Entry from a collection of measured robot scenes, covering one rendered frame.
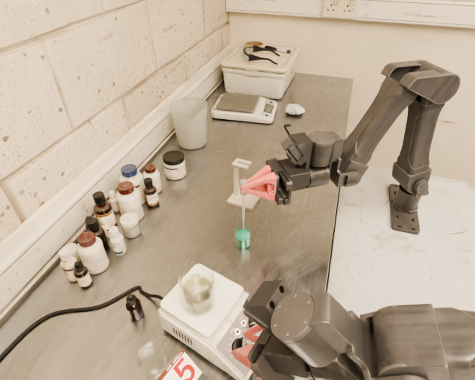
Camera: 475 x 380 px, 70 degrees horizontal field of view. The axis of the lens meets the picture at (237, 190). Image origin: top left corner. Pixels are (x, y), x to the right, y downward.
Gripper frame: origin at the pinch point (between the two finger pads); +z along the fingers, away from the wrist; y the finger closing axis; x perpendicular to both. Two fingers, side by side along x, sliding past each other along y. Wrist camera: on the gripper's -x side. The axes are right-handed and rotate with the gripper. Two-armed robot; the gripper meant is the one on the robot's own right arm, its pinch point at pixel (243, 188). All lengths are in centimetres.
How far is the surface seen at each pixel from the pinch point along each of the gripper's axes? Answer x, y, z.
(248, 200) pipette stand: 17.5, -14.7, -5.9
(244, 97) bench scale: 14, -76, -24
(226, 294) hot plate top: 9.4, 19.0, 9.3
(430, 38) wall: -2, -77, -113
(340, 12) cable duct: -12, -95, -75
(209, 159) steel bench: 18.2, -40.2, 0.0
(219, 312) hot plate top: 9.3, 22.3, 11.6
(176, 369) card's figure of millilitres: 14.9, 27.6, 20.9
